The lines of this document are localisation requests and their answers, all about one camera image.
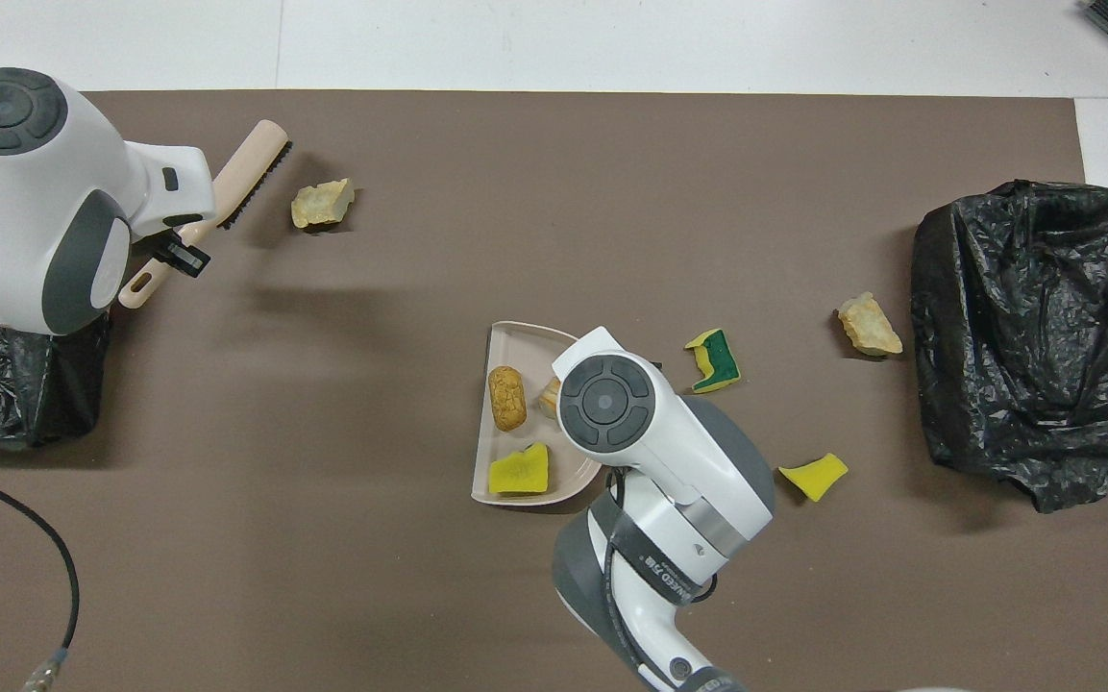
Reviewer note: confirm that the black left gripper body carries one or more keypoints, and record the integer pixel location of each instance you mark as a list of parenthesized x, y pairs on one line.
[(184, 257)]

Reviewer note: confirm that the beige hand brush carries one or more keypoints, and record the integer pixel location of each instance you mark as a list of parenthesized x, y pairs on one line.
[(251, 163)]

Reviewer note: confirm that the pale toy bread chunk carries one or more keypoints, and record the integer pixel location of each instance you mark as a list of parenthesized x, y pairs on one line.
[(321, 204), (869, 325)]

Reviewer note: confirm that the beige plastic dustpan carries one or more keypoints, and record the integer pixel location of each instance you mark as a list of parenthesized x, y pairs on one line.
[(515, 351)]

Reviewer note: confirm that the brown toy bread roll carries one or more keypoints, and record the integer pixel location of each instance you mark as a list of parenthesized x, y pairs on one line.
[(506, 398)]

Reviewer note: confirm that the orange-striped toy croissant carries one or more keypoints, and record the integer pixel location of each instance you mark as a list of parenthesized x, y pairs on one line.
[(551, 399)]

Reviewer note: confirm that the yellow sponge piece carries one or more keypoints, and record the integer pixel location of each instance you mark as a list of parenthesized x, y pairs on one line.
[(815, 476), (520, 471)]

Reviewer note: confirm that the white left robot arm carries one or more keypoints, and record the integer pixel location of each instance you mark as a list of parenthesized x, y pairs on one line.
[(6, 192)]

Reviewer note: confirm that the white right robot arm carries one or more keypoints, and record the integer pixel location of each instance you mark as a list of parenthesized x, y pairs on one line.
[(606, 399)]

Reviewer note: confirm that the black bag-lined bin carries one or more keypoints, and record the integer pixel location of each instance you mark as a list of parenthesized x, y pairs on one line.
[(6, 394), (1034, 336)]

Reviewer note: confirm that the brown table mat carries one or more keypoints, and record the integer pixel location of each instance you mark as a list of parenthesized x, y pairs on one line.
[(515, 192)]

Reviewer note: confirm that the green and yellow sponge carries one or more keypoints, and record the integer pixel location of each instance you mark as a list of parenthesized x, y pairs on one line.
[(719, 363)]

